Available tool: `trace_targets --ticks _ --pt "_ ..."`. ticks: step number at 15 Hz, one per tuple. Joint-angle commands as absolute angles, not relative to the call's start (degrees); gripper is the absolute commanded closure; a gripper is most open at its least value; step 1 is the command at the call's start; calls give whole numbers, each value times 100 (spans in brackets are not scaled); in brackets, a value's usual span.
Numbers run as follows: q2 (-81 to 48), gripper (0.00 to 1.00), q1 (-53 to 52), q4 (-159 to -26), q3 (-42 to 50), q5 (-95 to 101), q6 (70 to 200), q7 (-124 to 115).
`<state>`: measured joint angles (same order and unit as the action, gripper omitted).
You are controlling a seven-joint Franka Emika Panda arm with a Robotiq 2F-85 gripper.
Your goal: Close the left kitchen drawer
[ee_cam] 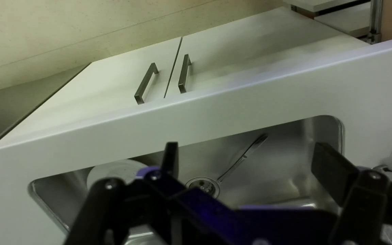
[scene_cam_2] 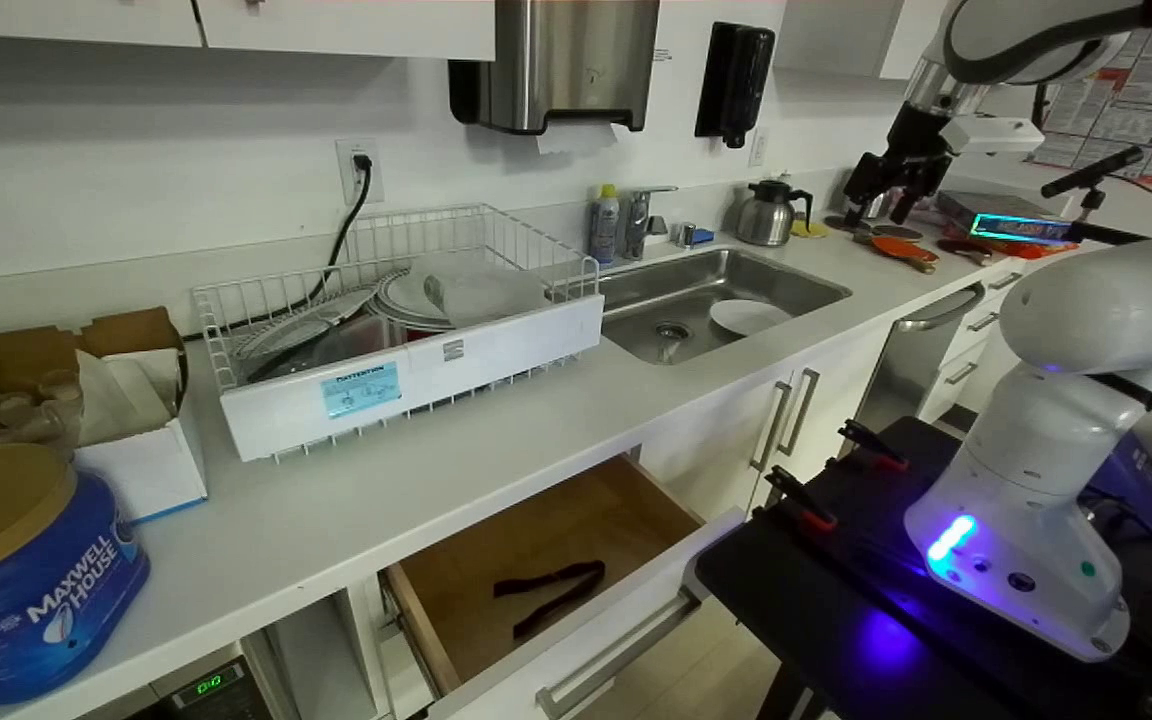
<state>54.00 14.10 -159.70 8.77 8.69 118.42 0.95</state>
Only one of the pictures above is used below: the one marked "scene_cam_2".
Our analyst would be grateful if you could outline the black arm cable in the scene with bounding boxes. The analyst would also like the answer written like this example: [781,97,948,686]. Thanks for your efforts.
[1088,374,1152,446]

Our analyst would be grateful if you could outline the white flat box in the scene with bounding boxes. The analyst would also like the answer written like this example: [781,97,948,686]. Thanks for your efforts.
[70,418,213,530]

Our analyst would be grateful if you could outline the steel kettle black handle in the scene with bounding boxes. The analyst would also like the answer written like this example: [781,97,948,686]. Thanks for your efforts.
[728,172,821,253]

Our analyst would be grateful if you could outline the black power cable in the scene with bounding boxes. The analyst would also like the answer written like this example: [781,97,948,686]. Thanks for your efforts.
[292,157,381,311]

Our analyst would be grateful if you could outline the white round plate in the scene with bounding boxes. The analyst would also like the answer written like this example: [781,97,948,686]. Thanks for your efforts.
[706,293,797,340]

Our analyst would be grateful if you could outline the white drawer stack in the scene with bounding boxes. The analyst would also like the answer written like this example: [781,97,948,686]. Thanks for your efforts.
[917,265,1032,424]

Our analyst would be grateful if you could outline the black camera on stand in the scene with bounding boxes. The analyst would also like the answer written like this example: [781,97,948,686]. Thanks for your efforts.
[1034,140,1152,253]

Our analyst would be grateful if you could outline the black tongs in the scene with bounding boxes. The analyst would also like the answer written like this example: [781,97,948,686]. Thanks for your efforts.
[491,556,612,647]

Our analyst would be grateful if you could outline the orange hand tool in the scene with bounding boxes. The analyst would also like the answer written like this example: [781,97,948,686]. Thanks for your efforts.
[853,228,944,277]

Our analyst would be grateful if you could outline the white drawer with wood interior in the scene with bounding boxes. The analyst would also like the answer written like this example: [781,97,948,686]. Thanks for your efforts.
[374,454,749,720]

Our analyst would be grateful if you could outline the white wire dish rack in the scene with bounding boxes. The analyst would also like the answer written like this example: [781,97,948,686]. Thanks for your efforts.
[187,202,607,470]

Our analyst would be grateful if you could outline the dark appliance with green display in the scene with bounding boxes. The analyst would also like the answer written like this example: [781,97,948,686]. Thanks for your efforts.
[119,653,272,720]

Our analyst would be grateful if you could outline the steel cabinet door handle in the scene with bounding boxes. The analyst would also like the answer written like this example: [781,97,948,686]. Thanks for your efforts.
[774,363,825,458]
[749,375,797,475]

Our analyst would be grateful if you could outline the black wall soap dispenser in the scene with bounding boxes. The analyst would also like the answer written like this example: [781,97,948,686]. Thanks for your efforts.
[690,15,781,152]

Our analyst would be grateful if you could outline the glowing teal device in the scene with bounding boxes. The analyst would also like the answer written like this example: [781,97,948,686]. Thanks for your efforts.
[969,205,1078,253]

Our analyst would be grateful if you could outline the stainless steel sink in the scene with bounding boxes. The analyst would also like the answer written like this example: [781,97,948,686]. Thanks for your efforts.
[596,245,855,368]

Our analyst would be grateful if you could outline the blue and white box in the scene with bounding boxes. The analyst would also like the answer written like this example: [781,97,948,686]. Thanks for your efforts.
[0,440,151,711]

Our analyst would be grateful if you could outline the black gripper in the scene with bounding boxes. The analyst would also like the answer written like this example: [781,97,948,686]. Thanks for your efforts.
[840,99,960,228]

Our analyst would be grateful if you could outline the chrome faucet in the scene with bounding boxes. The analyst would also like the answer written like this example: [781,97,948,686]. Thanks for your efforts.
[612,181,688,265]

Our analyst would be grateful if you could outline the dish soap bottle yellow cap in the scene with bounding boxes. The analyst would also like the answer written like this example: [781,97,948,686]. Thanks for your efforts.
[585,181,628,267]

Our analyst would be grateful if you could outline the white upper cabinet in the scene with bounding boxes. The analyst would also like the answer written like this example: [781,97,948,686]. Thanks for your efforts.
[0,0,499,66]

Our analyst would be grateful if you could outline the wall posters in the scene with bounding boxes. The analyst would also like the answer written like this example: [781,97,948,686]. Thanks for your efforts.
[971,15,1152,195]

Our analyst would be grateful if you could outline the white wall outlet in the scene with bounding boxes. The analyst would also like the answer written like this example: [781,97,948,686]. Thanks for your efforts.
[331,135,389,205]

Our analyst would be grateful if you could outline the steel dishwasher front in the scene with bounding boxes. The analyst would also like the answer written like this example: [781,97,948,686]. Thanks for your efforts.
[853,280,990,436]

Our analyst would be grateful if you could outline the steel paper towel dispenser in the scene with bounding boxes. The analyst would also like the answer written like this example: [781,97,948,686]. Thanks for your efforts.
[444,0,666,135]

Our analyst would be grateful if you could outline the brown cardboard box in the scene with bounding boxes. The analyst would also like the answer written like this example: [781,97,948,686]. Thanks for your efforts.
[0,306,191,463]

